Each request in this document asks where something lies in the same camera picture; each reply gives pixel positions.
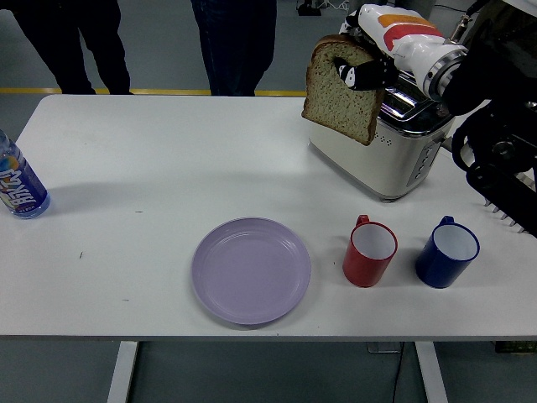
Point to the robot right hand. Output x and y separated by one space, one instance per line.
403 38

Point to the slice of brown bread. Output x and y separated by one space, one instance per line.
335 105

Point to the cream and chrome toaster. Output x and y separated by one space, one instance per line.
377 168

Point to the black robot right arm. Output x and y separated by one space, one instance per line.
495 109

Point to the lilac round plate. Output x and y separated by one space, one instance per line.
251 270

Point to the black power strip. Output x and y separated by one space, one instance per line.
308 9

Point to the white paper sheet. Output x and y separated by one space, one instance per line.
453 180

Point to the person in blue jeans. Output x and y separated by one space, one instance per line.
235 46

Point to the metal toast rack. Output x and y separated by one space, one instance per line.
503 214

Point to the blue enamel mug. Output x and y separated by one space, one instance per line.
436 268

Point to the red enamel mug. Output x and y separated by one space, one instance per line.
363 268

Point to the grey box under table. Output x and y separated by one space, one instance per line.
384 347

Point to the person in black trousers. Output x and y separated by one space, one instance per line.
84 46

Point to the black table control panel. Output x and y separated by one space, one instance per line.
516 346

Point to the white table leg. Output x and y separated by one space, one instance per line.
122 373
432 373

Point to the blue-label plastic drink bottle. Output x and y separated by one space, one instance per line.
23 184

